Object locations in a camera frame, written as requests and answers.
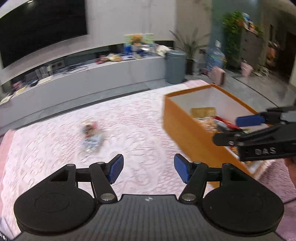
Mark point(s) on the potted green plant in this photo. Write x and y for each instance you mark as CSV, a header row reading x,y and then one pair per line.
x,y
190,45

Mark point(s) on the grey trash bin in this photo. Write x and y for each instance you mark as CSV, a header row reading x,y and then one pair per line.
x,y
175,66

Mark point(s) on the red cracker bag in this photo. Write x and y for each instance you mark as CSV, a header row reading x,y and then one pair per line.
x,y
224,126

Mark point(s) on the white lace tablecloth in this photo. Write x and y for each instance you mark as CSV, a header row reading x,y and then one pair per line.
x,y
47,192

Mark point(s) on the pink space heater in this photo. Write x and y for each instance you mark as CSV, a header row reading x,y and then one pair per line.
x,y
217,76

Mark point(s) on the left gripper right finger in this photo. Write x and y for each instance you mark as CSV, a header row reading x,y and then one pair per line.
x,y
194,175

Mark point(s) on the snack pile on console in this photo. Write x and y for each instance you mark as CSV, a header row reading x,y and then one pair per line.
x,y
111,57

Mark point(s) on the clear wrapped candy bag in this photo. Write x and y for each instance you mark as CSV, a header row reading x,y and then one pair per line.
x,y
93,136

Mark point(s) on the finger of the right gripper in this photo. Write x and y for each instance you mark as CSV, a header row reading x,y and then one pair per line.
x,y
230,138
250,120

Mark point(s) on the black television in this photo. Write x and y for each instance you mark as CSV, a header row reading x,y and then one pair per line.
x,y
33,26

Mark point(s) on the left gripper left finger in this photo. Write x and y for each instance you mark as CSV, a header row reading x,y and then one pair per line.
x,y
103,175

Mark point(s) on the orange cardboard box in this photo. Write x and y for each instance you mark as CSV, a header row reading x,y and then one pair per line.
x,y
193,139

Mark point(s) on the blue water jug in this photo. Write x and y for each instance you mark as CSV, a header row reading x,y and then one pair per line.
x,y
215,57

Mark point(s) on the dark grey cabinet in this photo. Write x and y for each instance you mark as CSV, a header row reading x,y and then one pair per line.
x,y
251,46

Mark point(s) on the right hand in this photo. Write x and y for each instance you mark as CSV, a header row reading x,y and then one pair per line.
x,y
291,166

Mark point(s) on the grey tv console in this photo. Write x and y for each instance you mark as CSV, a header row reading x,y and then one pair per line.
x,y
94,78

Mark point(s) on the teddy bear gift box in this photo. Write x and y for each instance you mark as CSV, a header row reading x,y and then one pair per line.
x,y
139,45

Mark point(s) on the peanut snack clear bag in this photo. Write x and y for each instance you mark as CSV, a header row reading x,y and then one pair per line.
x,y
204,116

